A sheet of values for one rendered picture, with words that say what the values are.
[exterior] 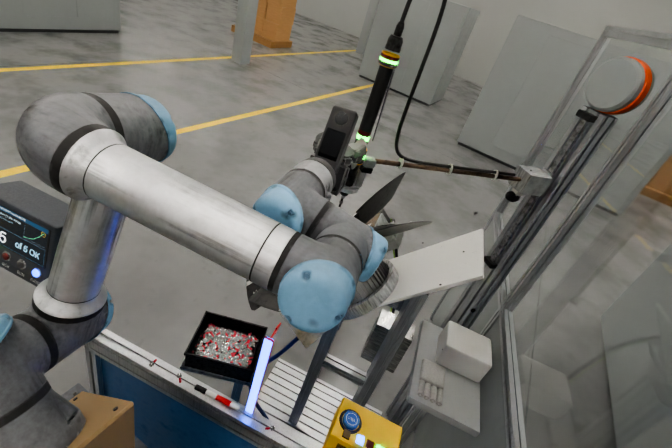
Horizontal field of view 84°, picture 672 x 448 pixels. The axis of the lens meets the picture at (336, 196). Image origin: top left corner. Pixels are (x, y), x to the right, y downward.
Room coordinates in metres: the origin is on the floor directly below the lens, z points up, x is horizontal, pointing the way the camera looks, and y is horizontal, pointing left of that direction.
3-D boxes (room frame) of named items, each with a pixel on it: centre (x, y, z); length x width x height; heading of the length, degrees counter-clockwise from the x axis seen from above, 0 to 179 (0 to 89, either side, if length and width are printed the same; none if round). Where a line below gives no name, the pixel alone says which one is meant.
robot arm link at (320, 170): (0.53, 0.05, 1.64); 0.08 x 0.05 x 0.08; 79
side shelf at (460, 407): (0.91, -0.58, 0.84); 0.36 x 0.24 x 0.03; 169
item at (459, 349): (0.98, -0.62, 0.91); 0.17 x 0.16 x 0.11; 79
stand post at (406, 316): (0.97, -0.37, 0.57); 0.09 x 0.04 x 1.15; 169
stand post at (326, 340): (1.02, -0.15, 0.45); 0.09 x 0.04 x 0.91; 169
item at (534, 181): (1.16, -0.59, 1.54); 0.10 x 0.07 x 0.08; 114
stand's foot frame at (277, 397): (1.00, -0.24, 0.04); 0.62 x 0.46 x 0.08; 79
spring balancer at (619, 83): (1.20, -0.67, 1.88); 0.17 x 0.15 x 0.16; 169
